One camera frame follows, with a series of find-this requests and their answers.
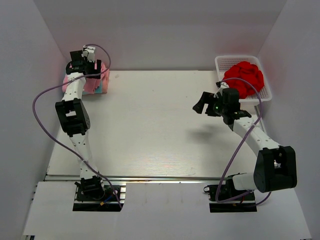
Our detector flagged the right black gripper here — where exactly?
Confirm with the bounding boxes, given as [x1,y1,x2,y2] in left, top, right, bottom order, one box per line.
[193,91,228,117]

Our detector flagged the pink t shirt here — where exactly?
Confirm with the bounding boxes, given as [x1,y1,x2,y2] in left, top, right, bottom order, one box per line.
[62,62,107,95]

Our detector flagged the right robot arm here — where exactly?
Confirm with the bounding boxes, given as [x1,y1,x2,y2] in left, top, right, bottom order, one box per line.
[192,88,298,200]

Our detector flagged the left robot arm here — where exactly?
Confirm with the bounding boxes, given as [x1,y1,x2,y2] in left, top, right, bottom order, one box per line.
[55,45,109,200]

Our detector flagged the folded salmon t shirt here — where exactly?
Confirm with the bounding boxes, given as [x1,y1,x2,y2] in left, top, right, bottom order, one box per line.
[101,69,110,94]

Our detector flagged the folded teal t shirt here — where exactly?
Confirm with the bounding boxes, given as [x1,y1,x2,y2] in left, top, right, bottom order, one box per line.
[82,85,103,96]

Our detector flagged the white plastic basket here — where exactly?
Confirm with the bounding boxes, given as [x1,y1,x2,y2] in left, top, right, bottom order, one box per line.
[215,55,272,106]

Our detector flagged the red crumpled t shirt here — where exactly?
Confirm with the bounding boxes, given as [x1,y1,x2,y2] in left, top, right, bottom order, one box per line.
[223,61,265,99]

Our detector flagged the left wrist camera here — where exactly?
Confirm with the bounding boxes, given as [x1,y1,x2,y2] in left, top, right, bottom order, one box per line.
[82,45,96,63]

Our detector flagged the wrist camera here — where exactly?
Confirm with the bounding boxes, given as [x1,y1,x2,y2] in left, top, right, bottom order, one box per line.
[82,45,96,63]
[215,81,229,94]

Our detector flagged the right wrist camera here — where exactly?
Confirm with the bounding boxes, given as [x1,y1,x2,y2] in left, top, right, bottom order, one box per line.
[215,81,229,94]

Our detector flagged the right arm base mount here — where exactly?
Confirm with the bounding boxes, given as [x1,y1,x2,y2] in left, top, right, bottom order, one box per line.
[203,183,257,213]

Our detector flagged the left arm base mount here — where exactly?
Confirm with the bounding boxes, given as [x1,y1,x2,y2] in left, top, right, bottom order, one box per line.
[72,181,125,212]

